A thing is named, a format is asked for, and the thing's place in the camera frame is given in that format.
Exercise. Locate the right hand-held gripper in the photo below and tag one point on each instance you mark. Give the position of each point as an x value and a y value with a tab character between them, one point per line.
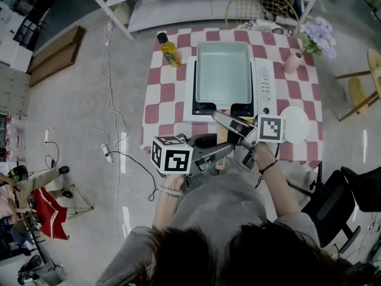
271	130

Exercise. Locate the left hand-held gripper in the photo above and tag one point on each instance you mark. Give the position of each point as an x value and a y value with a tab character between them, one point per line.
172	156

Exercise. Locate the rectangular pale green pan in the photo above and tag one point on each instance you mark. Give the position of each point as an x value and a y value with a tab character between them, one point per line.
223	76

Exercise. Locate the white portable stove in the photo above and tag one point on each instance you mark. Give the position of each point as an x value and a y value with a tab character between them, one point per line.
265	70

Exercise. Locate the person's left forearm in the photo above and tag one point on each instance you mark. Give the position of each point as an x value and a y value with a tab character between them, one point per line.
165	210

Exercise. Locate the person's right forearm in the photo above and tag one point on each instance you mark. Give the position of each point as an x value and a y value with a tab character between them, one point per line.
282	192

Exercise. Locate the person's left hand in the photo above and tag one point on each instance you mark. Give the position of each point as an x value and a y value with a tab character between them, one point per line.
175	182

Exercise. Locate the person's right hand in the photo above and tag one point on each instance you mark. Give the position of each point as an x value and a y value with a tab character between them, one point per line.
263	156

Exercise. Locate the person's grey clothing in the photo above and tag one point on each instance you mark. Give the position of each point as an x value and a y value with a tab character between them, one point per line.
220	204

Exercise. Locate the red white checkered tablecloth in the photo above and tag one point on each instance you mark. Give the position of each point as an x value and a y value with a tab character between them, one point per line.
166	94

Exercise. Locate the black wrist band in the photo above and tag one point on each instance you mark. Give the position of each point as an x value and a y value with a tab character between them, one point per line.
268	167

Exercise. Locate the white round plate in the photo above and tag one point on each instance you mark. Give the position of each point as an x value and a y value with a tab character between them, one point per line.
297	125

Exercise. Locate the yellow oil bottle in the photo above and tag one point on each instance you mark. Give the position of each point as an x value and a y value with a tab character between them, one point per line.
171	54

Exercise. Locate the pink vase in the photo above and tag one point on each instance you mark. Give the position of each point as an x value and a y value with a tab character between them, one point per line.
291	62

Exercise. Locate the large white power strip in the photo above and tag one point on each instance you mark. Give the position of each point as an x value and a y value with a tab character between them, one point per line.
107	153

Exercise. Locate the white metal shelf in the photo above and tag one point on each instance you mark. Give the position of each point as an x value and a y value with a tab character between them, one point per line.
178	10

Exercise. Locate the purple flower bouquet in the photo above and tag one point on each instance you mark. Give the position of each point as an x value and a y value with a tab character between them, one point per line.
320	31

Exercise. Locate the yellow wooden stool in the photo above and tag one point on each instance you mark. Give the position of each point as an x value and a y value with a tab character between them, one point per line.
357	95

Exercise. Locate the black office chair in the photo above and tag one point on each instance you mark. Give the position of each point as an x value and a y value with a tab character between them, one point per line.
333	207

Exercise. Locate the beige carton box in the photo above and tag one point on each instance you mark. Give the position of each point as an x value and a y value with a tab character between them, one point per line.
122	13

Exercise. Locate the small white power strip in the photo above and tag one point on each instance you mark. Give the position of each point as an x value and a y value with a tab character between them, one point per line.
46	136

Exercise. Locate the red cloth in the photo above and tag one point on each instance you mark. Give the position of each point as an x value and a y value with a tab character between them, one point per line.
49	213

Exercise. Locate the brown wooden platform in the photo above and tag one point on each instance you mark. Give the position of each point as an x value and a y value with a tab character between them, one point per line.
56	55

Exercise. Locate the red white plastic packaging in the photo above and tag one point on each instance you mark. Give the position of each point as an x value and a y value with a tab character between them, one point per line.
13	136

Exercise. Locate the white cabinet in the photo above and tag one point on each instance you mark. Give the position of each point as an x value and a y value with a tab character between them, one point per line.
15	54

